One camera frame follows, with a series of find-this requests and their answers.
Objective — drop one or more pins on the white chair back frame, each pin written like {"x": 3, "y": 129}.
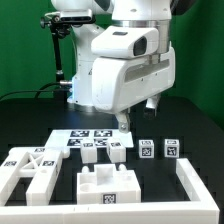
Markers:
{"x": 41, "y": 164}

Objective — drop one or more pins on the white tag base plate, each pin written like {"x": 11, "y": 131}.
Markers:
{"x": 71, "y": 138}

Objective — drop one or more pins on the white chair seat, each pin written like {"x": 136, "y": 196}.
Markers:
{"x": 107, "y": 184}

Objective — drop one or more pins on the black camera stand pole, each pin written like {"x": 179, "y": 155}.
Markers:
{"x": 59, "y": 30}

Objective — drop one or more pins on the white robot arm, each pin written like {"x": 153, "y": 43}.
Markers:
{"x": 121, "y": 13}

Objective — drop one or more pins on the white tagged cube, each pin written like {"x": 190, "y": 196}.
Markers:
{"x": 146, "y": 149}
{"x": 171, "y": 148}

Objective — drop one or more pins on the white U-shaped fence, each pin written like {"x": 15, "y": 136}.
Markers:
{"x": 200, "y": 209}

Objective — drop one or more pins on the grey camera on stand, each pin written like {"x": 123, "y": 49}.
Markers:
{"x": 77, "y": 16}

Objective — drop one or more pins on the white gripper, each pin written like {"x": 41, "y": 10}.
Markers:
{"x": 118, "y": 84}

